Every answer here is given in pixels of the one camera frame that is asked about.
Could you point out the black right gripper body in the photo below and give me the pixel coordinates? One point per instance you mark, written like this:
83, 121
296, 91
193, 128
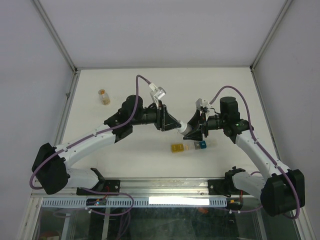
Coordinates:
214, 122

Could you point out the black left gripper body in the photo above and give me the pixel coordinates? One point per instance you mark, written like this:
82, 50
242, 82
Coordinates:
155, 116

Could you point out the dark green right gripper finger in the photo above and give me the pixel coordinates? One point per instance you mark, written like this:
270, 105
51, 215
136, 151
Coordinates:
194, 122
193, 134

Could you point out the weekly pill organizer strip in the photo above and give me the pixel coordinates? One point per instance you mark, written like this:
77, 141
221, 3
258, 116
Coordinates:
192, 146

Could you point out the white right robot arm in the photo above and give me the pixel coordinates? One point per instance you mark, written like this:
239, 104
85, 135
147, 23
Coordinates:
278, 188

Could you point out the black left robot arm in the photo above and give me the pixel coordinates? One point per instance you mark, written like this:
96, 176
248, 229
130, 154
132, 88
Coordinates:
53, 168

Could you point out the clear glass bottle orange cap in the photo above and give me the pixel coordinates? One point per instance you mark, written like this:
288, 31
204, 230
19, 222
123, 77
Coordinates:
104, 97

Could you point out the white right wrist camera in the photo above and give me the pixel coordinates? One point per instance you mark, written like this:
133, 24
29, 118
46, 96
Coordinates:
203, 105

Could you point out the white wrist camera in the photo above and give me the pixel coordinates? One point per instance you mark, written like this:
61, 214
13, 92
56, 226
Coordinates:
156, 93
203, 105

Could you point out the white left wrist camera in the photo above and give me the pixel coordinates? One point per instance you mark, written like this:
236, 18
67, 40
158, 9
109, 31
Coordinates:
156, 93

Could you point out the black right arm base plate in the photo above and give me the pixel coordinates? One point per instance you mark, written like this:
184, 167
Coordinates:
221, 187

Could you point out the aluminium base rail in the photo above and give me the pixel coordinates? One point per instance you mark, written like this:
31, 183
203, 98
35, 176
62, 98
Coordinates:
144, 187

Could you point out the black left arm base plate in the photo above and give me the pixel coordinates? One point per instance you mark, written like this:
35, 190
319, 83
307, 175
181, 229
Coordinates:
101, 188

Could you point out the white slotted cable duct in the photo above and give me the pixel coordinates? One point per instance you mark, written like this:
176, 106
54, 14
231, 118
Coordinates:
140, 202

